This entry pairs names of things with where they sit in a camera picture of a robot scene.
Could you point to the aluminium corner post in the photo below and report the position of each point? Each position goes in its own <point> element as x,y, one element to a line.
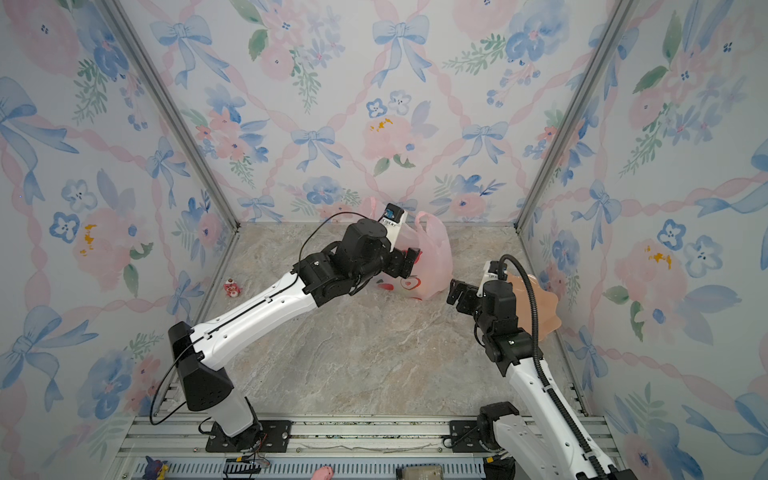
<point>608,41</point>
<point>117,19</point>

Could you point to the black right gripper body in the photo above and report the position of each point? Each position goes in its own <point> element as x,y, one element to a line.
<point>471,304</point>

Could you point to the grey box at front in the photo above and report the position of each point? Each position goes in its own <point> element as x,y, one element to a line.
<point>420,472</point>

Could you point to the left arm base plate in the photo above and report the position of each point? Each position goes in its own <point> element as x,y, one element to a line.
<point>267,436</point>

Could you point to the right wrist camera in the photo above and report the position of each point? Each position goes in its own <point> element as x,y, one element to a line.
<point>493,270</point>

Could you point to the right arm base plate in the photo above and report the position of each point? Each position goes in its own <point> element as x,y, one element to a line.
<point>470,436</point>

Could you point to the pink plastic bag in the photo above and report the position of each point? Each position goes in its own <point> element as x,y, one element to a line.
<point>432,270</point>

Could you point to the small red white figurine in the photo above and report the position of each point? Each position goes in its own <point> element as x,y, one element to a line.
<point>232,288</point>

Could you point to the peach scalloped plastic bowl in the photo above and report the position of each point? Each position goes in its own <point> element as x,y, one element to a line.
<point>546,302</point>

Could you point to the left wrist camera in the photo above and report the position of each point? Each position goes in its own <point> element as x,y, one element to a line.
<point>393,219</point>

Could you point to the pink toy at front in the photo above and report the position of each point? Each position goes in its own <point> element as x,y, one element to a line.
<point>323,473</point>

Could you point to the right aluminium corner post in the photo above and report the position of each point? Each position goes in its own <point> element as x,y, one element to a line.
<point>608,41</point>

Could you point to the aluminium rail frame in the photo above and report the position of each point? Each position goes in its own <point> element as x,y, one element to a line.
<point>355,447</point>

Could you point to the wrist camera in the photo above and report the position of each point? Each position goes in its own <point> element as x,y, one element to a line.
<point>493,270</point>
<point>393,219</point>

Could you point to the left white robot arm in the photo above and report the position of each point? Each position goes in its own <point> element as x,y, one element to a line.
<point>343,268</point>

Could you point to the purple toy at front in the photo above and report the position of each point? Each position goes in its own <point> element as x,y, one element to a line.
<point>155,469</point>

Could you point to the left aluminium corner post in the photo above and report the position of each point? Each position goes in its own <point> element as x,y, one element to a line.
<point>117,19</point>

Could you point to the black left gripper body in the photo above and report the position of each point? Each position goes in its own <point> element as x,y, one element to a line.
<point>394,264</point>

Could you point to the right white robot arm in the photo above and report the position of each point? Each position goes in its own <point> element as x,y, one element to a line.
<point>563,448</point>

